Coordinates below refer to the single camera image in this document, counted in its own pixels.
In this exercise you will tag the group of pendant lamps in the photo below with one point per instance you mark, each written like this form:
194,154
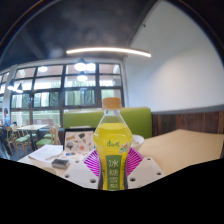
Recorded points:
80,65

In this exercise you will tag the long curved ceiling light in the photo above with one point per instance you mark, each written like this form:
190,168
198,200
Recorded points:
106,50

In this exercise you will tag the green upholstered bench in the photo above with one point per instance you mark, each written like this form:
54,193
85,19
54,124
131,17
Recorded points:
80,120

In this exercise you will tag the yellow drink bottle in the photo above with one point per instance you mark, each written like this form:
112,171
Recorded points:
112,140

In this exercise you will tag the white paper sheet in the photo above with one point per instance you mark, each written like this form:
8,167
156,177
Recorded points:
45,152

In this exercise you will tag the group of wooden green-seated chairs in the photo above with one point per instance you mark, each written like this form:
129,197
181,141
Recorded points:
43,141

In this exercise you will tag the person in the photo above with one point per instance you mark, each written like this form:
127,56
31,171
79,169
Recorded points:
6,120

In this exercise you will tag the large black-framed window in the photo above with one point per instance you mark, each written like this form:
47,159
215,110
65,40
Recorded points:
46,83

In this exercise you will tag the light wooden dining table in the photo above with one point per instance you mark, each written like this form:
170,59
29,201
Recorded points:
31,127

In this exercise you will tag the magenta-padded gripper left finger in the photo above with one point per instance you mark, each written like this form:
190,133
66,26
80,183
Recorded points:
80,173

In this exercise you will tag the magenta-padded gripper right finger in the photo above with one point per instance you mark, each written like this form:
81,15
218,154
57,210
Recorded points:
144,171

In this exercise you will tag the white cup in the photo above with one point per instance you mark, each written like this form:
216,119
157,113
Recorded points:
46,169

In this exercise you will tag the small dark flat device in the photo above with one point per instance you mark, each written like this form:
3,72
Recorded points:
60,163

